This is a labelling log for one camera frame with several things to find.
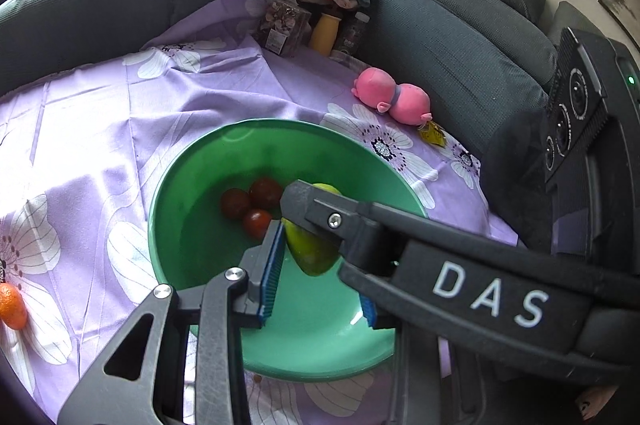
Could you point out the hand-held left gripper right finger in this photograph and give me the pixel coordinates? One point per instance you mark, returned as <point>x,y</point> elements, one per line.
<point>369,311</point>

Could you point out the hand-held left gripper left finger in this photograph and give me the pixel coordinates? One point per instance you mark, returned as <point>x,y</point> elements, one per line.
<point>267,277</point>

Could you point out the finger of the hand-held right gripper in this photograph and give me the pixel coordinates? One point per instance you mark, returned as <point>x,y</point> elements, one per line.
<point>350,225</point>

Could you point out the green mango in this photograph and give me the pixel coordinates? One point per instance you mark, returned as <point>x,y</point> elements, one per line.
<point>310,255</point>

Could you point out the red tomato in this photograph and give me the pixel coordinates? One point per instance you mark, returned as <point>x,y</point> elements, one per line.
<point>235,202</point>
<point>257,222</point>
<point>266,192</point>

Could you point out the green plastic bowl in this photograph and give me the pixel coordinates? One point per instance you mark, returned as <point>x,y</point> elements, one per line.
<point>320,345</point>

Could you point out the small yellow wrapper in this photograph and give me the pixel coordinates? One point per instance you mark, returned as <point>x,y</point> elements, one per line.
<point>434,136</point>

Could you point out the pink plush toy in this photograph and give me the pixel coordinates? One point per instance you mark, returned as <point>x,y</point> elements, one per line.
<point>395,97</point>

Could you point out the dark bottle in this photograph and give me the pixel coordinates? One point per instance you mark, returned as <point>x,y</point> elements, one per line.
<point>350,35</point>

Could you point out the yellow bottle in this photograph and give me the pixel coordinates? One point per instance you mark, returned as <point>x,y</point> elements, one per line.
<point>325,35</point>

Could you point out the dark grey sofa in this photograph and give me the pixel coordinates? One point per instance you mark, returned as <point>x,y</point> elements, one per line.
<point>450,40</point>

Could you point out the purple floral blanket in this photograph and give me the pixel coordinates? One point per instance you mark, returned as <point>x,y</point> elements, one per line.
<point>100,130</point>

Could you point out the orange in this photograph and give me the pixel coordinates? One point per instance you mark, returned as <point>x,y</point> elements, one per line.
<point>12,305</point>

